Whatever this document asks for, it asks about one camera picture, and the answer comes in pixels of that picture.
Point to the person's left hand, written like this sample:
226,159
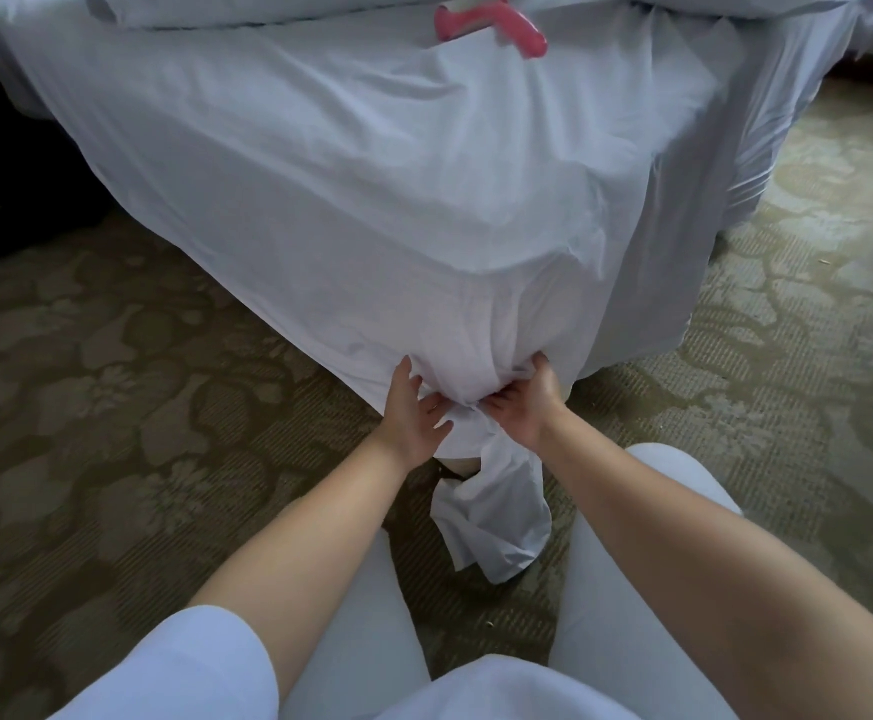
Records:
414,420

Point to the person's right hand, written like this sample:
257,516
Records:
527,412

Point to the white pillow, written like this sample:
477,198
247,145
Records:
767,1

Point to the person's left forearm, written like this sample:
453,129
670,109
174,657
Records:
316,562

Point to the person's right forearm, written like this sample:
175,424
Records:
737,577

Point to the person's white shirt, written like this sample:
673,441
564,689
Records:
181,675

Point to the pink lint roller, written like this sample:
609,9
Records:
496,22

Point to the white duvet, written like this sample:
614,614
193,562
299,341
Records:
256,7

